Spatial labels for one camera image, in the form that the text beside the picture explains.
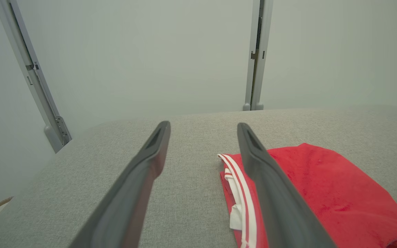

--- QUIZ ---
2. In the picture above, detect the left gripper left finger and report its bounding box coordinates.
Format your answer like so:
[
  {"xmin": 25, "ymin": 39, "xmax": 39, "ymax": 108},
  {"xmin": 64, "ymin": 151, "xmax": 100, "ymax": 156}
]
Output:
[{"xmin": 68, "ymin": 121, "xmax": 171, "ymax": 248}]

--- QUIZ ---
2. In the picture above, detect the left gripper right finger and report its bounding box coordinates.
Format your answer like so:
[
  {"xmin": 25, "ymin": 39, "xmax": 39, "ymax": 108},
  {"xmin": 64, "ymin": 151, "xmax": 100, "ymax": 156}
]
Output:
[{"xmin": 237, "ymin": 123, "xmax": 337, "ymax": 248}]

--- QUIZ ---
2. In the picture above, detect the red and white shirt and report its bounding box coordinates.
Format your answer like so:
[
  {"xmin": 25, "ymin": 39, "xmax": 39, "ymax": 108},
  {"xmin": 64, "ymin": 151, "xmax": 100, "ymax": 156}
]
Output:
[{"xmin": 217, "ymin": 143, "xmax": 397, "ymax": 248}]

